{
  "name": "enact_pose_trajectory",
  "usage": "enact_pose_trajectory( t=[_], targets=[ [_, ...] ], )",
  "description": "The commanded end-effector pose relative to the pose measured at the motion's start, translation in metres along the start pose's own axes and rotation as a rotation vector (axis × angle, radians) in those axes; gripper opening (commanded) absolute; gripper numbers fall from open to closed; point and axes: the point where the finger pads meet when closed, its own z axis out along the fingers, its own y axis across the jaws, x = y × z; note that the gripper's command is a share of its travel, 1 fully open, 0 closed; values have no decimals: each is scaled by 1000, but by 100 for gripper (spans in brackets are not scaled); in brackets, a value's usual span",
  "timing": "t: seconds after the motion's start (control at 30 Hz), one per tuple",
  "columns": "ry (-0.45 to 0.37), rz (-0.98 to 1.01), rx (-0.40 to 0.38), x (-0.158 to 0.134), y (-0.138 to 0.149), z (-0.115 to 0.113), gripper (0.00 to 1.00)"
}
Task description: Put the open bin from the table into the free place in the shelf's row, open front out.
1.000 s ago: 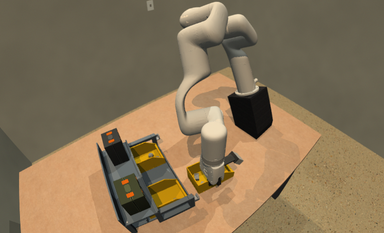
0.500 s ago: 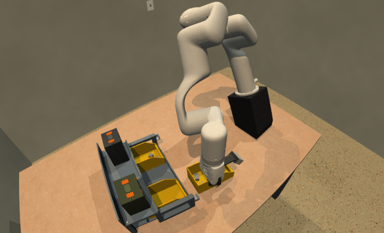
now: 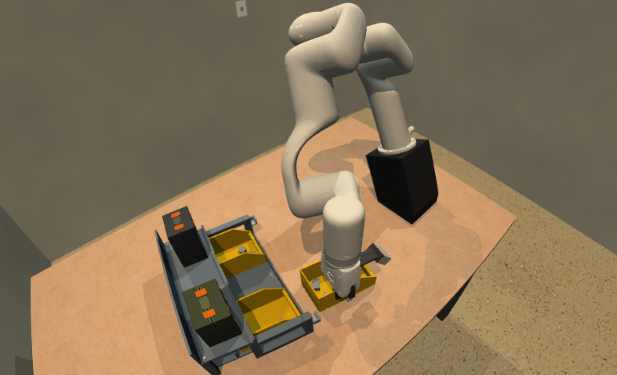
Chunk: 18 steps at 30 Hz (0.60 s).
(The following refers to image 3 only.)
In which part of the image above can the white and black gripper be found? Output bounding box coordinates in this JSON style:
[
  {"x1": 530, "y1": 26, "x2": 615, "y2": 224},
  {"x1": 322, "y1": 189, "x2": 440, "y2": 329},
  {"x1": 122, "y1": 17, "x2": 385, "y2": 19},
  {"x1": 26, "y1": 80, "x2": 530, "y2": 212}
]
[{"x1": 321, "y1": 246, "x2": 361, "y2": 299}]

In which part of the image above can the grey shelf rack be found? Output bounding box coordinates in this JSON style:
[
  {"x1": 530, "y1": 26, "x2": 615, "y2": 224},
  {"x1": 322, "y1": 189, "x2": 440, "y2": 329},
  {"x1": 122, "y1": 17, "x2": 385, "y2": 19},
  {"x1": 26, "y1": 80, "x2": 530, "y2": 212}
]
[{"x1": 154, "y1": 214, "x2": 321, "y2": 375}]

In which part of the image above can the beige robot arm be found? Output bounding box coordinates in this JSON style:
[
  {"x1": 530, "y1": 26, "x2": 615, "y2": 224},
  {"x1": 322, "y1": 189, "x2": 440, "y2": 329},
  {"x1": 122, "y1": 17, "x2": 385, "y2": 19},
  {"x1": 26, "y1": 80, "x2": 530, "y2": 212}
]
[{"x1": 281, "y1": 3, "x2": 416, "y2": 268}]

